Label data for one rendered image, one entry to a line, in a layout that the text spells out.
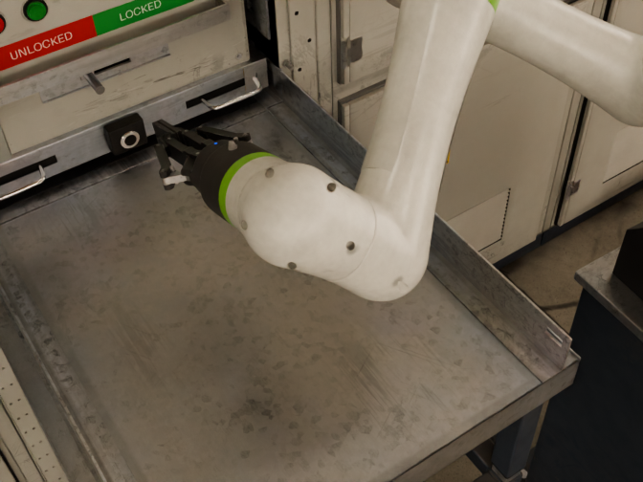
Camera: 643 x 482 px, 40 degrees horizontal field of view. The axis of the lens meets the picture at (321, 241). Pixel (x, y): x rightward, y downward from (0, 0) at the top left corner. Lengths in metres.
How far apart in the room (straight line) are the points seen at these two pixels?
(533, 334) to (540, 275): 1.24
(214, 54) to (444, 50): 0.55
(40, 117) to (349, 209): 0.63
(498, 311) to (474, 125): 0.75
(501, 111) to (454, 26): 0.93
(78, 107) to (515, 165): 1.08
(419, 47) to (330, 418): 0.46
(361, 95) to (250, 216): 0.78
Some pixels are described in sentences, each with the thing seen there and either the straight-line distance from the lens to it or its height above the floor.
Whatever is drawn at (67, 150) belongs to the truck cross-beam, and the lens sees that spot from 1.42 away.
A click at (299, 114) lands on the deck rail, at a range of 1.48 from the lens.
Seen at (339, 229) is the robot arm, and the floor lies 1.15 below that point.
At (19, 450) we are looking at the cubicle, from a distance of 1.83.
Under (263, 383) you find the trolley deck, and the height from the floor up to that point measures 0.85.
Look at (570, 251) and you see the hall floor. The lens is 2.49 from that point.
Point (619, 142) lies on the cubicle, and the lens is 2.41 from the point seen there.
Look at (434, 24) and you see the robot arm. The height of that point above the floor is 1.23.
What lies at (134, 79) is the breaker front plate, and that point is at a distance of 1.41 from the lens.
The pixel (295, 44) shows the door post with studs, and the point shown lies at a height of 0.95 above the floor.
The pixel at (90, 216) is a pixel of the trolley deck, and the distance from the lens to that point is 1.38.
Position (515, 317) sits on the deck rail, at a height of 0.87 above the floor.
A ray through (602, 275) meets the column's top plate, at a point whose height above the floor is 0.75.
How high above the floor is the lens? 1.79
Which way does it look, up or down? 47 degrees down
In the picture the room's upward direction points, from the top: 2 degrees counter-clockwise
